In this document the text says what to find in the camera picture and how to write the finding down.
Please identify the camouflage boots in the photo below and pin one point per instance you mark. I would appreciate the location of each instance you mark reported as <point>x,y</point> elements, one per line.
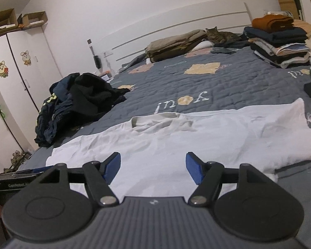
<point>16,158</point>

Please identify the pile of dark unfolded clothes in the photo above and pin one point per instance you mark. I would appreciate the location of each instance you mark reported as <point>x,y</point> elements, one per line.
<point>88,96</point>

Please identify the grey printed quilt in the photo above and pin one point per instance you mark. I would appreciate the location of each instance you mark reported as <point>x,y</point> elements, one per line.
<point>171,83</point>

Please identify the white wardrobe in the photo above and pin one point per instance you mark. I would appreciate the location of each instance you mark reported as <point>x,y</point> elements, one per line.
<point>15,96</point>

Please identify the dark wall hook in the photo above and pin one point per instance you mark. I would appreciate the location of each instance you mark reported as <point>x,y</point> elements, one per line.
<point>89,41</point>

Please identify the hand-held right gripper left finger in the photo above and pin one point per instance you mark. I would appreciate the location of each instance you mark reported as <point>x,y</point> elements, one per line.
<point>111,167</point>

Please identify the large cardboard box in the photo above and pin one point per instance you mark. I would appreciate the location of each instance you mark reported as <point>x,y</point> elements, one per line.
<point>2,18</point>

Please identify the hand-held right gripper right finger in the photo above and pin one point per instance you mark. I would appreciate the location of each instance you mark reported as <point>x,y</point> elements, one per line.
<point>194,168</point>

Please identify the white bed headboard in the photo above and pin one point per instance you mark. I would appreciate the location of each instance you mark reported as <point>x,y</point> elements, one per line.
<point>171,23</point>

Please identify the white pillow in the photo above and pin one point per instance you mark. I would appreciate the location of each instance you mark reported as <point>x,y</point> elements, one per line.
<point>203,44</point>

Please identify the cartoon animal sticker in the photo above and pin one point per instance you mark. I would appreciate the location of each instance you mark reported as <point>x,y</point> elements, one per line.
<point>26,57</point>
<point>2,68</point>

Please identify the small cardboard box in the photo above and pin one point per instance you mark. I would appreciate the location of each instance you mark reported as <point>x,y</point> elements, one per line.
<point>37,18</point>

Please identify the dark grey folded garment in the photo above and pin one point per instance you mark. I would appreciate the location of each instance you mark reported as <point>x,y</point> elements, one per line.
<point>224,49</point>

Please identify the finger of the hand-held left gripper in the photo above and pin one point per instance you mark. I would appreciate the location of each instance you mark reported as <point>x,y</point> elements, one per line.
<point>42,169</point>

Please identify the white shirt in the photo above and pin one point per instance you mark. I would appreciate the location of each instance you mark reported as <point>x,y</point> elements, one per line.
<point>171,140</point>

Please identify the folded khaki blanket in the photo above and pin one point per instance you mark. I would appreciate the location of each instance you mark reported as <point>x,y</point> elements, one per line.
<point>171,45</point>

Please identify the tabby cat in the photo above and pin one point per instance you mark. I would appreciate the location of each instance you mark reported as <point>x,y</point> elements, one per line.
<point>217,35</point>

